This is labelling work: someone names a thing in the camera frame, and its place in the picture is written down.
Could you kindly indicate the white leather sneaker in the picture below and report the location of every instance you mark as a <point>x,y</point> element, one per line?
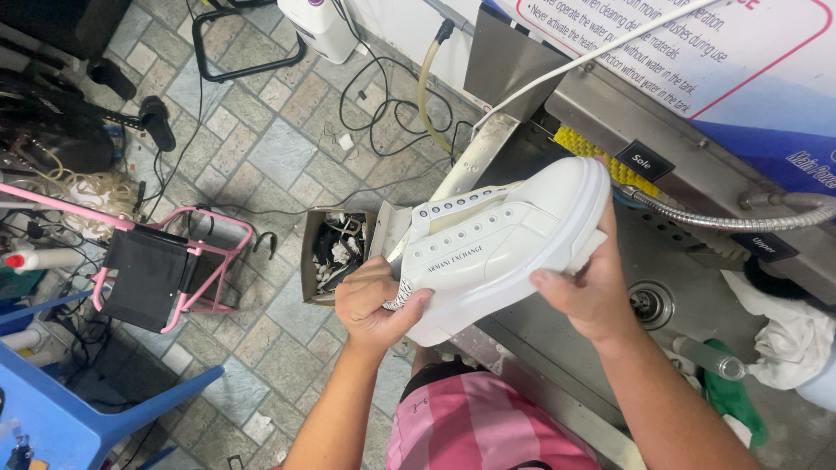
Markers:
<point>496,248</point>

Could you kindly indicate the coil of clear tubing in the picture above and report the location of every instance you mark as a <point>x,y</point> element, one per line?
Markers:
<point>98,196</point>

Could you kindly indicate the black metal hook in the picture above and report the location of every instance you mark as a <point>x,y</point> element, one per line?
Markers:
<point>264,243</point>

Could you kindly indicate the white cleaning sponge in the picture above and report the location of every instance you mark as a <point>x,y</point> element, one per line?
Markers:
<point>588,248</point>

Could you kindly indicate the person's right hand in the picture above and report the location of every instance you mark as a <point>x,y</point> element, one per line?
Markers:
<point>597,300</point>

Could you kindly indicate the black slipper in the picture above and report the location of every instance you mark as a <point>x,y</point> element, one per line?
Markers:
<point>159,123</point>
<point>111,77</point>

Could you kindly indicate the black machine heap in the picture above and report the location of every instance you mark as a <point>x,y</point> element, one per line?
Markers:
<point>52,124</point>

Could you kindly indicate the stainless steel shoe washing machine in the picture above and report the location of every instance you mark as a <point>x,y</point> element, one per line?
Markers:
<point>705,163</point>

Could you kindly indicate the black round brush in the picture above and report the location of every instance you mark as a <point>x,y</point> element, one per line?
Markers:
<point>764,280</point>

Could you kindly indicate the yellow brush roller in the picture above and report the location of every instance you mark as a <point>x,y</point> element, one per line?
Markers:
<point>578,145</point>

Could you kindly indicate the cardboard box with scraps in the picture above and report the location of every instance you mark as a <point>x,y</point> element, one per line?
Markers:
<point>336,254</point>

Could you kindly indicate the person's pink striped shirt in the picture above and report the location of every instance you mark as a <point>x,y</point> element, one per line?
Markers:
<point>483,424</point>

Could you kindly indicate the white plastic appliance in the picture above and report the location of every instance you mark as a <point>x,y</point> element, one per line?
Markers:
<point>320,26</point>

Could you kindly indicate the person's left hand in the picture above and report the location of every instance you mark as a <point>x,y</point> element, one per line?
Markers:
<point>369,307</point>

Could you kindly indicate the white paper scrap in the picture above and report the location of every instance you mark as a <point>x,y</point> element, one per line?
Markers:
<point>345,142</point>
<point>258,427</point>

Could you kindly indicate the clear plastic bottle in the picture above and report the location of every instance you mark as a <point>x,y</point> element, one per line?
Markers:
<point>708,358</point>

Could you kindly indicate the white spray bottle red cap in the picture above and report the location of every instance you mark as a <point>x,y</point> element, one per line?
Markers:
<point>39,258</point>

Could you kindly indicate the blue plastic chair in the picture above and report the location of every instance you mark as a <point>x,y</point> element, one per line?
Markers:
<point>59,411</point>

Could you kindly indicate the white cloth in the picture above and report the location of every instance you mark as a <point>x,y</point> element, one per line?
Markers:
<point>787,339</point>

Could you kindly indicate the white and blue instruction sign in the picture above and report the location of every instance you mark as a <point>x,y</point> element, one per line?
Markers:
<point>731,52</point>

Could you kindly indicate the pink folding stool black seat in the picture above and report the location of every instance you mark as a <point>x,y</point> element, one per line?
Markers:
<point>147,274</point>

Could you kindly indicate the green cloth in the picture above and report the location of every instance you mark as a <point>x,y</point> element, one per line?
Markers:
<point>731,398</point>

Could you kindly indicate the black metal tube frame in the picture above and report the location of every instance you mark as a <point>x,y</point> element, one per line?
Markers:
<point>248,68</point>

